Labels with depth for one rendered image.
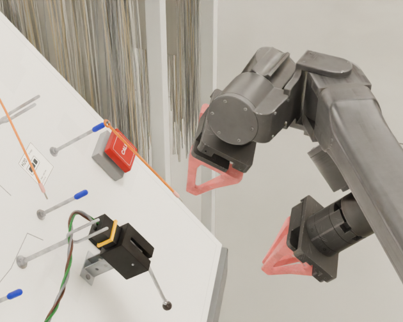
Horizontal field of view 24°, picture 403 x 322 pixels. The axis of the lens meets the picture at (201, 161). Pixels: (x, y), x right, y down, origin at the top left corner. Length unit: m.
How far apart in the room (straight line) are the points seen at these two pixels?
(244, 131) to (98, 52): 0.83
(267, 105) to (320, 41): 2.72
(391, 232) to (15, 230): 0.56
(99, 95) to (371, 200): 1.07
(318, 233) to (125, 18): 0.70
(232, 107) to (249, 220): 1.93
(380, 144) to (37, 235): 0.52
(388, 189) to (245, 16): 2.98
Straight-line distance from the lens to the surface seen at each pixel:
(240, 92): 0.95
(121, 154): 1.39
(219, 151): 1.04
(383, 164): 0.87
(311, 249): 1.14
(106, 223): 1.22
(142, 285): 1.37
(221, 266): 1.56
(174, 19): 2.12
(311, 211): 1.18
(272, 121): 0.95
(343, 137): 0.91
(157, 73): 1.78
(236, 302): 2.64
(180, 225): 1.50
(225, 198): 2.94
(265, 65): 1.00
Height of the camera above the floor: 2.01
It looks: 41 degrees down
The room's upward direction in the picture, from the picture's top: straight up
